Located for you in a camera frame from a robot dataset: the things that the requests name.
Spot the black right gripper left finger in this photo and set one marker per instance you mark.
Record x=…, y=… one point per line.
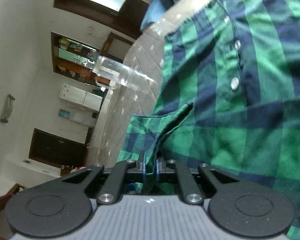
x=63, y=205

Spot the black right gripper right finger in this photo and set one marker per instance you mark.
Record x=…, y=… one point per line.
x=239, y=207

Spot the green blue plaid shirt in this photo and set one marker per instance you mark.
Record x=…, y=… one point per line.
x=230, y=97

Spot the dark wooden entry door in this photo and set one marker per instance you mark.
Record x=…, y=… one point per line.
x=56, y=151

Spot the blue water dispenser jug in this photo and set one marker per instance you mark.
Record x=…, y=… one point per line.
x=64, y=114

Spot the white refrigerator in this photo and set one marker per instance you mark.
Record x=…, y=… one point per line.
x=81, y=97

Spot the clear glass mug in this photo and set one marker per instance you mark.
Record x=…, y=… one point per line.
x=122, y=74

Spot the dark wooden shelf unit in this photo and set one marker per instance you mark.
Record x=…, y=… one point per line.
x=74, y=59

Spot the grey quilted star mat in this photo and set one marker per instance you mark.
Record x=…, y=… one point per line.
x=155, y=96

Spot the dark wooden glass door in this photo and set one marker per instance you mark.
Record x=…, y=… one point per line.
x=124, y=16

